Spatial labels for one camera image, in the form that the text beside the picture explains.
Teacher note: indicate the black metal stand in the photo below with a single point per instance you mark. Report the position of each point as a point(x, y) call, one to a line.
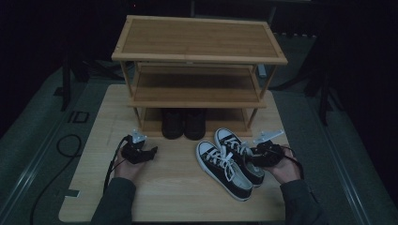
point(324, 103)
point(66, 90)

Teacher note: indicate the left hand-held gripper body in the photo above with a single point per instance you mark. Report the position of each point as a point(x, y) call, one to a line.
point(134, 151)

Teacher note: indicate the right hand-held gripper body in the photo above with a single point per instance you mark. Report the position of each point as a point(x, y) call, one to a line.
point(267, 154)

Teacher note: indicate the person's right hand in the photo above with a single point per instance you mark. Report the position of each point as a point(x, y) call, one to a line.
point(287, 170)

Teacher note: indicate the black mesh sneaker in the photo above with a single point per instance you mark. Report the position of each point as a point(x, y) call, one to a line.
point(172, 125)
point(195, 125)

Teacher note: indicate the person's left hand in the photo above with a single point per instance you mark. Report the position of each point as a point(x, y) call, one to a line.
point(126, 170)

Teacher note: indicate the black white canvas shoe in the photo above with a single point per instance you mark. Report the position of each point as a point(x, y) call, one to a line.
point(237, 186)
point(231, 139)

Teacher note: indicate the wooden three-tier shoe rack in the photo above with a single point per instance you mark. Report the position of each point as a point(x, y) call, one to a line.
point(200, 37)

